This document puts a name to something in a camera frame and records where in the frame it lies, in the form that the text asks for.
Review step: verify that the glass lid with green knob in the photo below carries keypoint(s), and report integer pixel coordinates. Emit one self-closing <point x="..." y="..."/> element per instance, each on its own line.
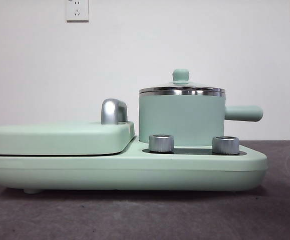
<point x="180" y="75"/>

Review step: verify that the silver round control knob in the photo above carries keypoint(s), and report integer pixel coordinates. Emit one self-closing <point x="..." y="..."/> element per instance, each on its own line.
<point x="225" y="145"/>
<point x="161" y="143"/>

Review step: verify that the black glossy control panel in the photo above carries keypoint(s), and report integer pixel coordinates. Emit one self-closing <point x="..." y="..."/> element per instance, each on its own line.
<point x="192" y="151"/>

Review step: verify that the mint green hinged griddle cover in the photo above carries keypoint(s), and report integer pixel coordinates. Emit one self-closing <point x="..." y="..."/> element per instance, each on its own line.
<point x="59" y="137"/>

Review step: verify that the mint green breakfast machine base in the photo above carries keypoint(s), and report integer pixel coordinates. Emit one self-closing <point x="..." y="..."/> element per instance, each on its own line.
<point x="59" y="172"/>

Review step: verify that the white wall socket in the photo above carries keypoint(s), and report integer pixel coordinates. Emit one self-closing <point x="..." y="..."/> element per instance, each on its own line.
<point x="76" y="11"/>

